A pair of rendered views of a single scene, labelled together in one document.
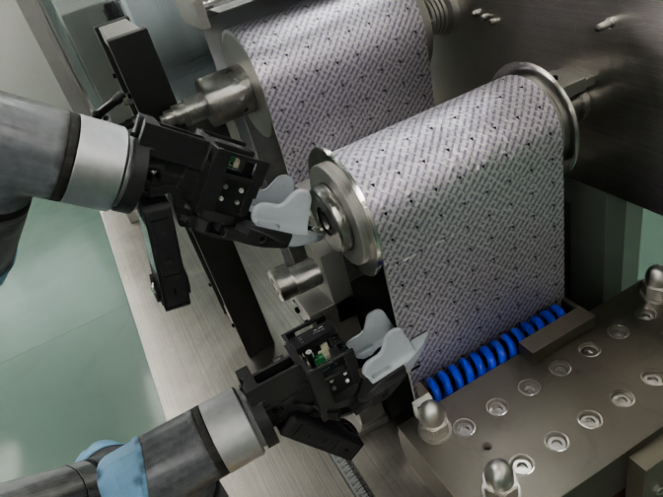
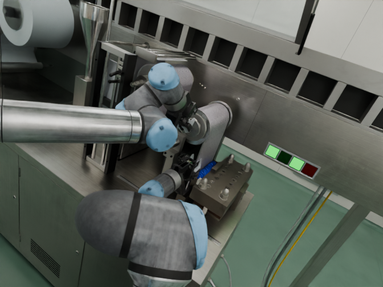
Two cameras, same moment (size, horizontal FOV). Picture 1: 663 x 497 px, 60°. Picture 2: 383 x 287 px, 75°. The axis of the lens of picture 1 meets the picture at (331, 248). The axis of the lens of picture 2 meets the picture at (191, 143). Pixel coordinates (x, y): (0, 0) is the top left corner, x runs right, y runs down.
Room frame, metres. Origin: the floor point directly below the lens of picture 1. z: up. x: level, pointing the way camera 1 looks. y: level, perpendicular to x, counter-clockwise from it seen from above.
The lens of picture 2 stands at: (-0.06, 0.68, 1.62)
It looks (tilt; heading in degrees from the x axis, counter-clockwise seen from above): 26 degrees down; 309
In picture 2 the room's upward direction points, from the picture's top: 19 degrees clockwise
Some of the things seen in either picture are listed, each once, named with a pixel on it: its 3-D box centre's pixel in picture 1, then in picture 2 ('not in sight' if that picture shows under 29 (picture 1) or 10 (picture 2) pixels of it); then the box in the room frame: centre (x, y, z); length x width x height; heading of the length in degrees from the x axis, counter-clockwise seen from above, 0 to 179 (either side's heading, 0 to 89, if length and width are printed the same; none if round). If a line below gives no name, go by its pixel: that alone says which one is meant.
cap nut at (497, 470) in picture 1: (499, 478); (224, 193); (0.31, -0.09, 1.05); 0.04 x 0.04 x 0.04
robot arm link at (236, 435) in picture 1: (234, 424); (169, 180); (0.41, 0.15, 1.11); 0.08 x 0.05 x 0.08; 18
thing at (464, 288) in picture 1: (484, 287); (208, 152); (0.50, -0.16, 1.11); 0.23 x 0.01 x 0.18; 108
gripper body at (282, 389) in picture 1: (303, 383); (182, 170); (0.43, 0.07, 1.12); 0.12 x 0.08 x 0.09; 108
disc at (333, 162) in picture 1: (342, 212); (193, 126); (0.52, -0.02, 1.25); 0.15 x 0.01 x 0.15; 18
